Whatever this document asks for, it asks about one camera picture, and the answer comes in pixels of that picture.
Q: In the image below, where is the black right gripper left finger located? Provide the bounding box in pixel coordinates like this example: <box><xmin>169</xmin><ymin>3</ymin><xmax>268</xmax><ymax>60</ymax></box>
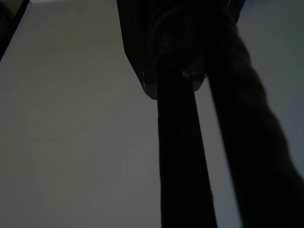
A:
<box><xmin>155</xmin><ymin>68</ymin><xmax>219</xmax><ymax>228</ymax></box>

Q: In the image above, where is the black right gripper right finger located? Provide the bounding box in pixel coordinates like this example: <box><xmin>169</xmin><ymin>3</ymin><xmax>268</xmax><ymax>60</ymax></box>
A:
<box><xmin>206</xmin><ymin>14</ymin><xmax>304</xmax><ymax>228</ymax></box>

